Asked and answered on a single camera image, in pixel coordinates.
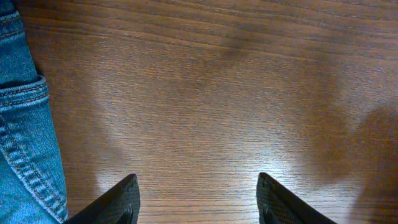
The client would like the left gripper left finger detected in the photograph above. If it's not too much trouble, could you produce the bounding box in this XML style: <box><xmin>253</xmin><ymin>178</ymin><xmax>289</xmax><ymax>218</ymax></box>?
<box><xmin>64</xmin><ymin>174</ymin><xmax>141</xmax><ymax>224</ymax></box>

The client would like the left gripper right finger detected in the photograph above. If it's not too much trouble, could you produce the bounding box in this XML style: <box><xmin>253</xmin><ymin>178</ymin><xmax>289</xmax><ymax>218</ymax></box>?
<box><xmin>256</xmin><ymin>172</ymin><xmax>335</xmax><ymax>224</ymax></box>

